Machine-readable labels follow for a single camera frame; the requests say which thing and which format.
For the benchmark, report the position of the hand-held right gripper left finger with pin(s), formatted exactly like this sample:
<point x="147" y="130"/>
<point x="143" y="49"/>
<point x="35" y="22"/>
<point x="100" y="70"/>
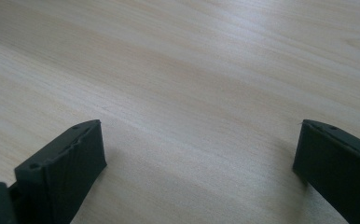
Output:
<point x="63" y="174"/>

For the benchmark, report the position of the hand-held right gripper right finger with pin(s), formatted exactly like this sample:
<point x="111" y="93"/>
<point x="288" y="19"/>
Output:
<point x="339" y="168"/>

